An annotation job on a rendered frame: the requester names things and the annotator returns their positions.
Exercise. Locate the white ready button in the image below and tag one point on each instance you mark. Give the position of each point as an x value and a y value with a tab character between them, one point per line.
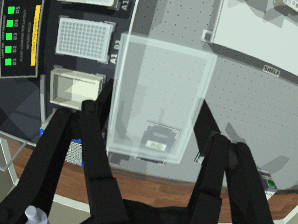
267	182

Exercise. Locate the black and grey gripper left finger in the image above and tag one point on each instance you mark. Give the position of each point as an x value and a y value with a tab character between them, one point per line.
28	202

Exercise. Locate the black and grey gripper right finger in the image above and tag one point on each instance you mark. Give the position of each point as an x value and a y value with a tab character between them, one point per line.
248	202

